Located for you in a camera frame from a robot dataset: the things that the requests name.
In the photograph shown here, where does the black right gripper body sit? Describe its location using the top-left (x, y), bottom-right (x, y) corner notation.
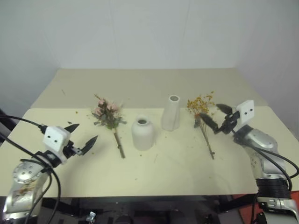
top-left (218, 111), bottom-right (241, 135)

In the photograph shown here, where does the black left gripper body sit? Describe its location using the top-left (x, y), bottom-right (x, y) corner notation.
top-left (62, 139), bottom-right (85, 159)

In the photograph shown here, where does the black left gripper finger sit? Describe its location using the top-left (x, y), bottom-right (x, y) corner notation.
top-left (80, 135), bottom-right (99, 155)
top-left (64, 123), bottom-right (80, 135)

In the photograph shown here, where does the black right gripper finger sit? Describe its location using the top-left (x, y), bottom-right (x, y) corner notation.
top-left (199, 112), bottom-right (221, 134)
top-left (215, 103), bottom-right (233, 114)

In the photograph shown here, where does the tall white ceramic vase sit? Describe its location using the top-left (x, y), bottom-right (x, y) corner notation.
top-left (161, 95), bottom-right (181, 132)

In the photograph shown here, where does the round white ceramic vase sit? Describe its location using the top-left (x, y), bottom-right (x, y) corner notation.
top-left (131, 114), bottom-right (156, 152)

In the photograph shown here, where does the yellow dried flower bouquet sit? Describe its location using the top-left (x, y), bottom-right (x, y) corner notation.
top-left (186, 91), bottom-right (217, 161)

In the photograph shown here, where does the pink dried flower bouquet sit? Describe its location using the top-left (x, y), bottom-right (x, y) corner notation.
top-left (89, 93), bottom-right (128, 160)

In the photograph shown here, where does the small silver capped object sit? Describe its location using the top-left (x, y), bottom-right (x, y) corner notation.
top-left (85, 210), bottom-right (97, 223)

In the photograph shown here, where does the pale yellow table mat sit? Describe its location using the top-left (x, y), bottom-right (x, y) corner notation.
top-left (0, 107), bottom-right (299, 199)

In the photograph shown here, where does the red panel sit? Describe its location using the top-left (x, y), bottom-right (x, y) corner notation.
top-left (224, 193), bottom-right (258, 224)

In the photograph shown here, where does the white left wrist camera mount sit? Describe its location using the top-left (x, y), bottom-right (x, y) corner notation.
top-left (42, 126), bottom-right (71, 168)

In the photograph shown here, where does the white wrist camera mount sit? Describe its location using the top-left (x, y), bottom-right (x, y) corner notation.
top-left (42, 126), bottom-right (71, 168)
top-left (235, 99), bottom-right (256, 125)

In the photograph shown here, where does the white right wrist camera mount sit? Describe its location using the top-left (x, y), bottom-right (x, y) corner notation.
top-left (235, 99), bottom-right (256, 125)

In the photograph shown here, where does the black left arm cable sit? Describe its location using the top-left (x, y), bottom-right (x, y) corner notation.
top-left (0, 113), bottom-right (62, 222)

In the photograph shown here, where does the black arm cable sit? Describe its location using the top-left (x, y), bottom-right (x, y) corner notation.
top-left (250, 148), bottom-right (299, 224)
top-left (0, 113), bottom-right (62, 222)

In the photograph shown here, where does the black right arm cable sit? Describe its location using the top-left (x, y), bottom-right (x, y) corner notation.
top-left (250, 148), bottom-right (299, 224)

